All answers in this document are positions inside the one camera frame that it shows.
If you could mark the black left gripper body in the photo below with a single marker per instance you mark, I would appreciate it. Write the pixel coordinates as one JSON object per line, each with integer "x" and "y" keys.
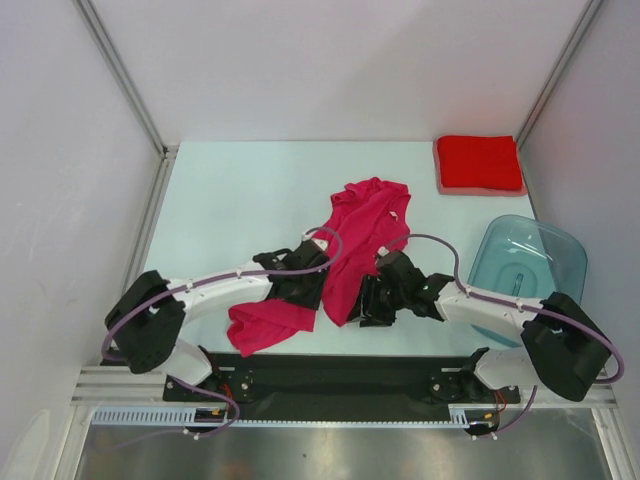
{"x": 310, "y": 289}

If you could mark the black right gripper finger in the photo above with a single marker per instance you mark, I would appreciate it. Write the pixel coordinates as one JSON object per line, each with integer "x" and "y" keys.
{"x": 376, "y": 316}
{"x": 355, "y": 313}

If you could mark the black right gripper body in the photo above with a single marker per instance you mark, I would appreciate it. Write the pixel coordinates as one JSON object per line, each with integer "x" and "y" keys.
{"x": 386, "y": 296}

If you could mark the magenta pink t shirt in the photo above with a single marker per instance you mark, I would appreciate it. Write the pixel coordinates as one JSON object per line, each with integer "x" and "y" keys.
{"x": 366, "y": 215}

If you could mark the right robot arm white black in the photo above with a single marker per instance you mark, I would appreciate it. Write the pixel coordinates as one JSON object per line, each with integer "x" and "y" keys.
{"x": 556, "y": 344}

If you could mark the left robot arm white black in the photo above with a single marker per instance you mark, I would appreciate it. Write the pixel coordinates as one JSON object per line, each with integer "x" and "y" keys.
{"x": 146, "y": 323}

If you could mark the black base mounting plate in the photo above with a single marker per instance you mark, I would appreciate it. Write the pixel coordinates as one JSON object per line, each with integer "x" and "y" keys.
{"x": 353, "y": 387}

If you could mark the teal transparent plastic bin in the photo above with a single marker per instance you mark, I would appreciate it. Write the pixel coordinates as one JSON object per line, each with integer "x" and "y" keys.
{"x": 522, "y": 257}

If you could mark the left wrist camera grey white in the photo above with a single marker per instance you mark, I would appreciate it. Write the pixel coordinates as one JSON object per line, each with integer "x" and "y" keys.
{"x": 321, "y": 244}

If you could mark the grey slotted cable duct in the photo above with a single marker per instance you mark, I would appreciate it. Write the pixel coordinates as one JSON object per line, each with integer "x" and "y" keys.
{"x": 212, "y": 417}

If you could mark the front aluminium frame rail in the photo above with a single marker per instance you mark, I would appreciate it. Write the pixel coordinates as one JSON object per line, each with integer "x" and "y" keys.
{"x": 114, "y": 385}

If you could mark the left aluminium frame post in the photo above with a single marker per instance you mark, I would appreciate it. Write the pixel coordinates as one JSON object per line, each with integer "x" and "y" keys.
{"x": 114, "y": 61}

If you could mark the aluminium frame post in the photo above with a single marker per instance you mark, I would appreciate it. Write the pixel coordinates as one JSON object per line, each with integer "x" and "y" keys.
{"x": 114, "y": 61}
{"x": 570, "y": 49}

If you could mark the right aluminium frame post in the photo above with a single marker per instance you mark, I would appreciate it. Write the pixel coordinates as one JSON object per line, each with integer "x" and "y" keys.
{"x": 570, "y": 49}

